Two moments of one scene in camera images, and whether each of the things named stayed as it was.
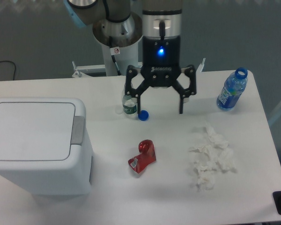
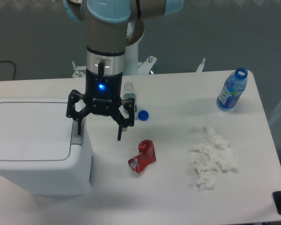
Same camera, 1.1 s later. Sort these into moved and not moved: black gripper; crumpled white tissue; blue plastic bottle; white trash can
Moved: black gripper
Not moved: crumpled white tissue; blue plastic bottle; white trash can
